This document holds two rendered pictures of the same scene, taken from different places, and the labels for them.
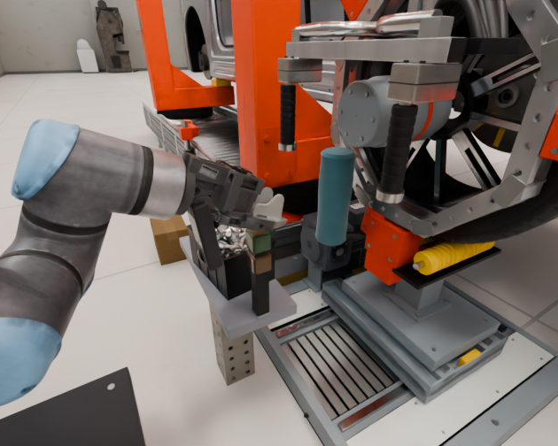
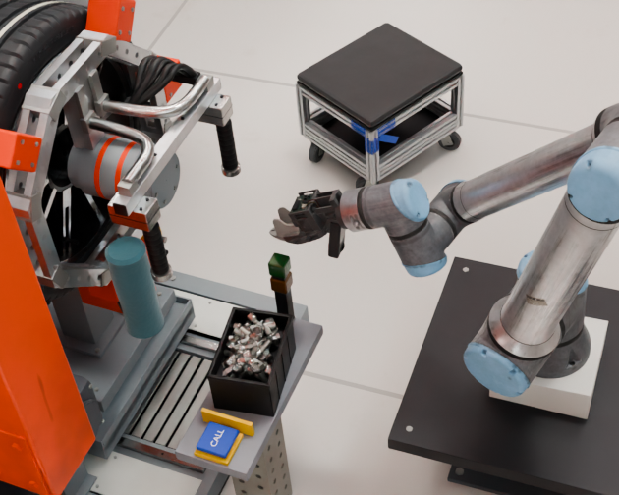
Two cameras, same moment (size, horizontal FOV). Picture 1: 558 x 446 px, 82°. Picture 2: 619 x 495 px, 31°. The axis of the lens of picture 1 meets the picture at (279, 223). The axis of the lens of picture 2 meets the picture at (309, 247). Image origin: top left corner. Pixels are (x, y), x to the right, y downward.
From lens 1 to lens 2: 2.52 m
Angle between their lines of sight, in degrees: 91
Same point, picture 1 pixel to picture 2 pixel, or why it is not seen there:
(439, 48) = (217, 85)
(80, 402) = (435, 433)
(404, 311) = (121, 328)
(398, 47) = (202, 105)
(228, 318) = (311, 334)
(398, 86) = (226, 114)
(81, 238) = not seen: hidden behind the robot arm
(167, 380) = not seen: outside the picture
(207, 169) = (331, 193)
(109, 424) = (424, 400)
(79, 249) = not seen: hidden behind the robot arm
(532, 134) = (161, 98)
